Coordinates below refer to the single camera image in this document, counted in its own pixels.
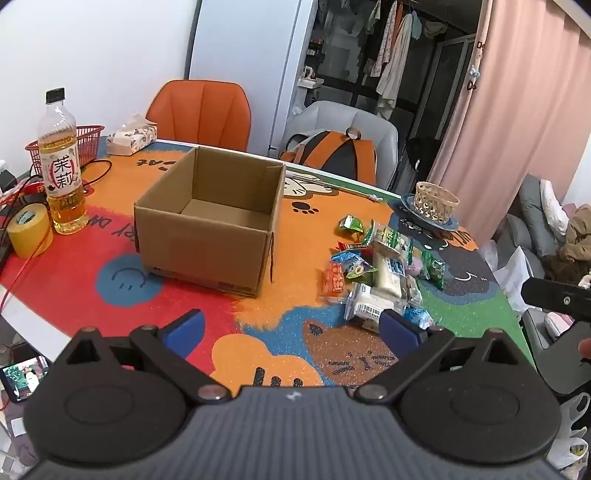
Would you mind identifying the white plastic bag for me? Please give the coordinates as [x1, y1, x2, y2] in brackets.
[480, 240, 533, 317]

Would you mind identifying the white blueberry bread pack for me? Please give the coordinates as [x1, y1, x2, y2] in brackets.
[373, 252, 407, 300]

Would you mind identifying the blue ceramic plate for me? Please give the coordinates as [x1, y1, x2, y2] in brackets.
[401, 193, 460, 232]

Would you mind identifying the pink curtain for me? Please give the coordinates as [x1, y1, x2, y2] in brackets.
[428, 1, 590, 244]

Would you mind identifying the yellow tape roll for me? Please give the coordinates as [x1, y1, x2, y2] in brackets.
[7, 203, 53, 260]

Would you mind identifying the orange jelly snack packet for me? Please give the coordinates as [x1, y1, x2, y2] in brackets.
[322, 261, 346, 299]

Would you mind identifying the colourful cat table mat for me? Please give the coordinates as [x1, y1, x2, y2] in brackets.
[0, 135, 537, 393]

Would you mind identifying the grey sofa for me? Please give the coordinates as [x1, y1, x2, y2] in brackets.
[494, 174, 564, 278]

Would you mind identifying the brown cardboard box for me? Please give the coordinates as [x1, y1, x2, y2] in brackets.
[133, 145, 286, 297]

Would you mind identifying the red plastic basket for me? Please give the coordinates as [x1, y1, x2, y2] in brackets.
[25, 125, 104, 175]

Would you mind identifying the grey chair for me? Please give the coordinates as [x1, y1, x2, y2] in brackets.
[280, 100, 399, 190]

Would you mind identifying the green striped biscuit pack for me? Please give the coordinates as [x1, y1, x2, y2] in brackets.
[362, 220, 413, 265]

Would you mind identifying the black cable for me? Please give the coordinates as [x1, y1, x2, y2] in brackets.
[0, 158, 113, 259]

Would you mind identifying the small green snack packet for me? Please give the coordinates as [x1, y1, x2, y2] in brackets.
[338, 214, 366, 234]

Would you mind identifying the person's right hand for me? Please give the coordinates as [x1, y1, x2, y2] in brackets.
[578, 338, 591, 359]

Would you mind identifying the purple bun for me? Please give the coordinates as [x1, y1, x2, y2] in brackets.
[406, 255, 424, 278]

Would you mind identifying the blue plum candy packet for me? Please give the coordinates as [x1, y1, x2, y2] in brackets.
[331, 250, 378, 280]

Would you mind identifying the jasmine tea plastic bottle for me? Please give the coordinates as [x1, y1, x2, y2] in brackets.
[37, 87, 88, 235]

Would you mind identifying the smartphone with lit screen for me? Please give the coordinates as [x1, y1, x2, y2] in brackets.
[1, 355, 50, 404]

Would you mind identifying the clear sandwich cake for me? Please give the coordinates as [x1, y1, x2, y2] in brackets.
[344, 283, 407, 333]

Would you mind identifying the red cable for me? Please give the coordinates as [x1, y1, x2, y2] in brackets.
[0, 181, 52, 310]

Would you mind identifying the woven bamboo basket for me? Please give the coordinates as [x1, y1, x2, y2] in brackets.
[414, 181, 460, 224]

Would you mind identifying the floral tissue pack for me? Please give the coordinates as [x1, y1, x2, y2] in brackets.
[106, 114, 157, 156]

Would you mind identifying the white refrigerator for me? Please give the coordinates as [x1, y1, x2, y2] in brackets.
[184, 0, 318, 158]

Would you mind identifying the orange black backpack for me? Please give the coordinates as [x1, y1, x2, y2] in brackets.
[280, 127, 378, 186]

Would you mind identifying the orange chair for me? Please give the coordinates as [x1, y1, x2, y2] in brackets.
[146, 80, 252, 152]

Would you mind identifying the hanging white garment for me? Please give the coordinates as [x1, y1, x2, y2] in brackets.
[377, 14, 413, 120]

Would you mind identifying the dark green snack packet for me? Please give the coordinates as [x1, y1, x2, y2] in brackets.
[420, 250, 446, 290]

